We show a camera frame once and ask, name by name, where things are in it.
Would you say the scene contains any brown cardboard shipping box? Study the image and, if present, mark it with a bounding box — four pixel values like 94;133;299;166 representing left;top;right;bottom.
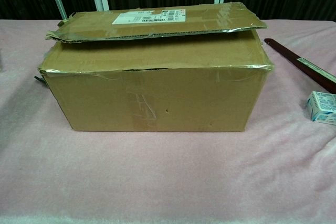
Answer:
36;2;274;132

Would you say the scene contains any pink fleece table cloth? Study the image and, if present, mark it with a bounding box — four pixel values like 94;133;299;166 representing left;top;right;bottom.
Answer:
0;18;336;224

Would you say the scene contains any dark red wooden stick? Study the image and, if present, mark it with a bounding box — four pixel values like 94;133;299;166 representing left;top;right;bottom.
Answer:
264;38;336;94

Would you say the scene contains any small blue white carton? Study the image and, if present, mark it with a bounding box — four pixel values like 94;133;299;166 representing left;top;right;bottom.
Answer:
306;91;336;124

